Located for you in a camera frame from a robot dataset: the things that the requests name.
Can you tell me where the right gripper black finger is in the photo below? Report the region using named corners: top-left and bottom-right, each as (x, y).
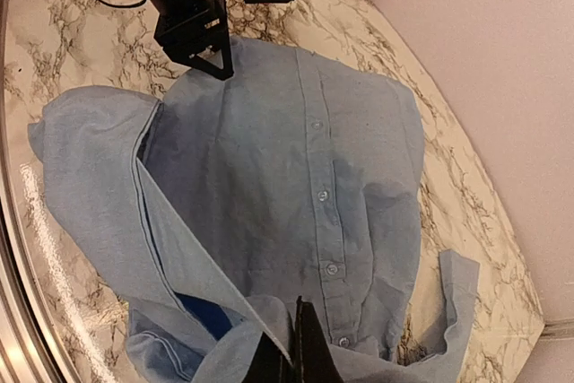
top-left (262, 297), bottom-right (344, 382)

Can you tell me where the front aluminium rail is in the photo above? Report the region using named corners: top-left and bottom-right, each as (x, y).
top-left (1, 96), bottom-right (66, 382)

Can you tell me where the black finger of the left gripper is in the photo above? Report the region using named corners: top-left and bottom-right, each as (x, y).
top-left (189, 33), bottom-right (234, 79)

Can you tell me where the light blue button shirt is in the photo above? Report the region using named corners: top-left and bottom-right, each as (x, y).
top-left (28, 39), bottom-right (479, 382)

